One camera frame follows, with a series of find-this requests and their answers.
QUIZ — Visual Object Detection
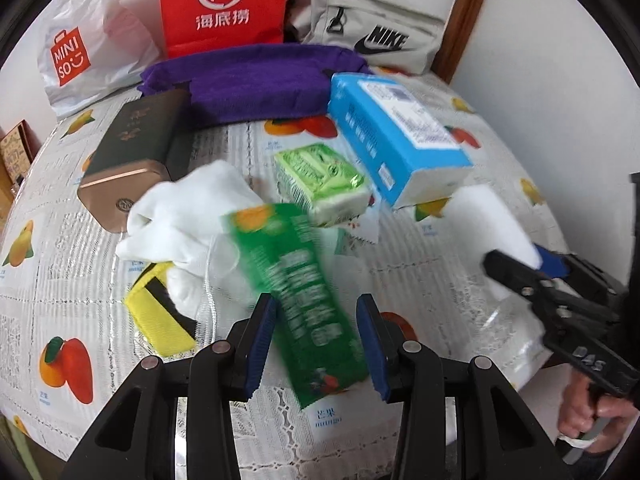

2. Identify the white sponge block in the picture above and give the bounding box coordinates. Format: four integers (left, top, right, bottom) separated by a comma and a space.
442, 184, 542, 302

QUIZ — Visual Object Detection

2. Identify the green snack packet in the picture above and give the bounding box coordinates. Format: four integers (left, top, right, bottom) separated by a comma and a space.
224, 204, 368, 408

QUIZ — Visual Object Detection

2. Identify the blue tissue pack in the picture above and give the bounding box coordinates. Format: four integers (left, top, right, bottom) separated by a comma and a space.
328, 73, 473, 209

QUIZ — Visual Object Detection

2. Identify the right hand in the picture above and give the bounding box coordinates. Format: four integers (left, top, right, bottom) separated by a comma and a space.
558, 370, 639, 453

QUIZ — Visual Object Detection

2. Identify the yellow sponge cloth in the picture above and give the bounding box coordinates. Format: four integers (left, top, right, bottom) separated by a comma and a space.
124, 262, 196, 358

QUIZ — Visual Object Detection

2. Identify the white sock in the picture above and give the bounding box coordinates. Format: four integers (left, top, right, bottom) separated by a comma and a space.
115, 160, 262, 320

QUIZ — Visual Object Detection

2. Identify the green wet wipes pack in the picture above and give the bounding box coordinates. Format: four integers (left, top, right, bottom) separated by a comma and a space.
273, 143, 372, 228

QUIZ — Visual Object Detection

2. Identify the fruit print tablecloth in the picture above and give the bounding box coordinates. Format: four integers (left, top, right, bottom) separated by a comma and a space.
1, 89, 548, 479

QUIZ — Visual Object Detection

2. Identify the dark green gold tea box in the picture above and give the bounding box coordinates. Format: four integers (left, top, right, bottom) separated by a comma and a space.
77, 89, 193, 233

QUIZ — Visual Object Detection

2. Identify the beige Nike pouch bag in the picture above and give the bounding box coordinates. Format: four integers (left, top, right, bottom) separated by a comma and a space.
288, 0, 445, 75

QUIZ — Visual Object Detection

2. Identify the purple towel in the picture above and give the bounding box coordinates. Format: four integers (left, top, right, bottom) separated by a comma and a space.
138, 44, 372, 127

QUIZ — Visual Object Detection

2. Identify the white Miniso plastic bag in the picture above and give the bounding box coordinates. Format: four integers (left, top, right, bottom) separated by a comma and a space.
38, 0, 160, 119

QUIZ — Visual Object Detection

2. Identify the red Haidilao paper bag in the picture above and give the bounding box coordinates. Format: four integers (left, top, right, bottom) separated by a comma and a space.
160, 0, 286, 58

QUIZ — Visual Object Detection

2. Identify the brown wooden door frame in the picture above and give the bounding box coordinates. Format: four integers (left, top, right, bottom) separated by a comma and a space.
432, 0, 485, 84

